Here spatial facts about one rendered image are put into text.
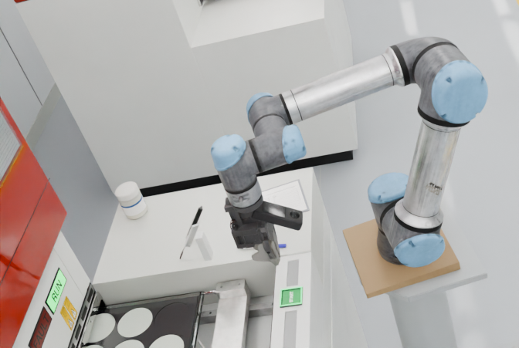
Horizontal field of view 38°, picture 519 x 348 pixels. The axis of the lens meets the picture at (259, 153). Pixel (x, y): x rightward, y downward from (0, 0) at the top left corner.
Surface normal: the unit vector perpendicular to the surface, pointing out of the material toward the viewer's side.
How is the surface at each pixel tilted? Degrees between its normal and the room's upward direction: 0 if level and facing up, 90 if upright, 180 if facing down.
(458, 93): 85
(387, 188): 6
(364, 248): 3
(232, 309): 0
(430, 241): 100
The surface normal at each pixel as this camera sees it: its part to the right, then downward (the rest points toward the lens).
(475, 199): -0.28, -0.78
